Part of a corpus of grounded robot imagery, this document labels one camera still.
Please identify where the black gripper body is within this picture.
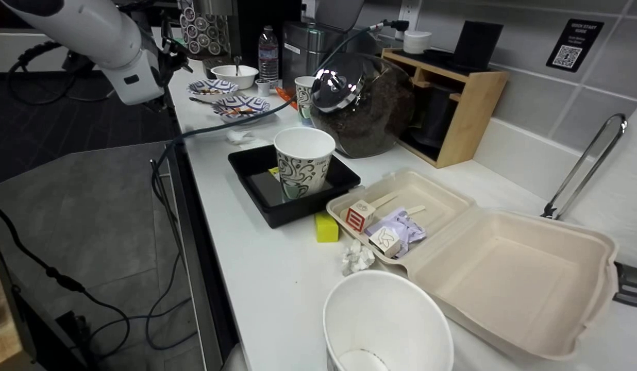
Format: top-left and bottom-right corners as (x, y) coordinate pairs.
(151, 41), (193, 92)

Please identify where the blue patterned bowl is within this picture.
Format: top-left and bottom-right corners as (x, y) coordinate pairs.
(190, 79), (242, 99)

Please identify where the white ceramic bowl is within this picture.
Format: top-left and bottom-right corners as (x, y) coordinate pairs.
(210, 62), (259, 92)

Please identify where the coffee pod carousel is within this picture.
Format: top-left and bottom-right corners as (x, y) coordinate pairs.
(177, 0), (235, 62)

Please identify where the patterned plate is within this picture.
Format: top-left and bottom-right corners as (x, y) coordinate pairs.
(212, 94), (274, 126)

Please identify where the orange pen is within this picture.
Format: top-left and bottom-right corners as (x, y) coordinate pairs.
(274, 85), (300, 112)

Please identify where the black plastic tray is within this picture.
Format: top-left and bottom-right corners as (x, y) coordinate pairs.
(226, 142), (364, 229)

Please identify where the silver lidded bin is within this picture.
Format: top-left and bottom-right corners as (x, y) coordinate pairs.
(281, 18), (334, 90)

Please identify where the small patterned paper cup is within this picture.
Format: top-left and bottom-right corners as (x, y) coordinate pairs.
(292, 75), (319, 126)

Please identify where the yellow sticky note block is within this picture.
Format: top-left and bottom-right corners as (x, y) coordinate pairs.
(314, 210), (342, 244)

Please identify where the red white small box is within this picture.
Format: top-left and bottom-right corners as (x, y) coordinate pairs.
(344, 199), (378, 236)

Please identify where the small white cup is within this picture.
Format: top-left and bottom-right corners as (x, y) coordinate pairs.
(402, 29), (434, 57)

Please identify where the wooden stirrer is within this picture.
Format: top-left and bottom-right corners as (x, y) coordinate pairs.
(368, 193), (402, 213)

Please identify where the crumpled white paper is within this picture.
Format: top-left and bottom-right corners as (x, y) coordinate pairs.
(340, 240), (378, 276)

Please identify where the purple packet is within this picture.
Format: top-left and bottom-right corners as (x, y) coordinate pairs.
(366, 207), (430, 249)

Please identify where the black floor equipment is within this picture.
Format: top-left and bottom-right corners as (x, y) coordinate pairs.
(14, 287), (92, 371)

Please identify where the wooden countertop organizer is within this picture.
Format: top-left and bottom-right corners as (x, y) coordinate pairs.
(379, 48), (514, 169)

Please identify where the black card holder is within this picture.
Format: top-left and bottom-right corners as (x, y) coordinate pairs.
(454, 18), (506, 75)

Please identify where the large white paper cup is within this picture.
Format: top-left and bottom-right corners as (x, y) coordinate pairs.
(319, 268), (455, 371)

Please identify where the black QR code sign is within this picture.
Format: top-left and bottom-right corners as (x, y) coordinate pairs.
(544, 17), (606, 73)

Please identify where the beige clamshell takeout container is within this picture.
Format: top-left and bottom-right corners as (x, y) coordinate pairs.
(324, 168), (621, 363)

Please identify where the chrome faucet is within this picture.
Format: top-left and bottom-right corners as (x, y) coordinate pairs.
(540, 112), (632, 224)

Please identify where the teal cable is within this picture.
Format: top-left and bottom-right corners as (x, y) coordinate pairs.
(142, 98), (298, 353)

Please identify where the black floor cable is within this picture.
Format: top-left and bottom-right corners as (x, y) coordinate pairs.
(0, 199), (134, 363)

